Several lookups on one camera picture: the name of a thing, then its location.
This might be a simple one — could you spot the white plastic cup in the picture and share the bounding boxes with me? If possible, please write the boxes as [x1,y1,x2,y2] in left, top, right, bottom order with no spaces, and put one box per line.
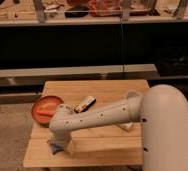
[126,90,142,99]

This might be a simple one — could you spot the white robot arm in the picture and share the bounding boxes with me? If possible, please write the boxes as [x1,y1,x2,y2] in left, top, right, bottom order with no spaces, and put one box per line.
[49,84,188,171]

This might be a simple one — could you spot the orange carrot in bowl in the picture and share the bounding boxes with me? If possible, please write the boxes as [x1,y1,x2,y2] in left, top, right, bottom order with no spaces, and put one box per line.
[36,105,56,117]

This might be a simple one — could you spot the black chocolate bar packet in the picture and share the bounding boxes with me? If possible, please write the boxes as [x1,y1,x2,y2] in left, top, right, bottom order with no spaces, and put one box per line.
[74,96,96,113]

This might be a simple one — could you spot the black hanging cable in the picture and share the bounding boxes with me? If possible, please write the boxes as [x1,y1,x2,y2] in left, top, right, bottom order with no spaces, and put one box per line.
[119,15,126,80]

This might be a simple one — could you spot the orange bowl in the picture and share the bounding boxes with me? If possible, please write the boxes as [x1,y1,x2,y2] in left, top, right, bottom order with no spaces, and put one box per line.
[31,95,63,125]

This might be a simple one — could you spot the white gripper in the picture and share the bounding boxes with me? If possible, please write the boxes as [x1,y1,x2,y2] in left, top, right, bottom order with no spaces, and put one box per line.
[51,132,75,156]

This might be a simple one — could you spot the white tube bottle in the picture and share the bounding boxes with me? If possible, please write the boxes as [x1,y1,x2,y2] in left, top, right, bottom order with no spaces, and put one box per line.
[118,122,133,132]

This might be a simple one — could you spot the wooden table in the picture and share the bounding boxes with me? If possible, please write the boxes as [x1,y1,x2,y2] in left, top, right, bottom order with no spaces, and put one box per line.
[23,80,149,168]

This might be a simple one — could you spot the black object on shelf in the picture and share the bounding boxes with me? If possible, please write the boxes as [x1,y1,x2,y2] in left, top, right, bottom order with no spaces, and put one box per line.
[65,5,89,18]

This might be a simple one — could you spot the long grey bench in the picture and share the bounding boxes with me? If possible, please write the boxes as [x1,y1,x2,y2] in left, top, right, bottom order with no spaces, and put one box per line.
[0,64,157,87]

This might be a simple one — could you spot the red object on shelf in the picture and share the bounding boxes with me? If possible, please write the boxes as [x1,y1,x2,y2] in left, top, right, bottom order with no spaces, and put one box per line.
[88,0,122,17]

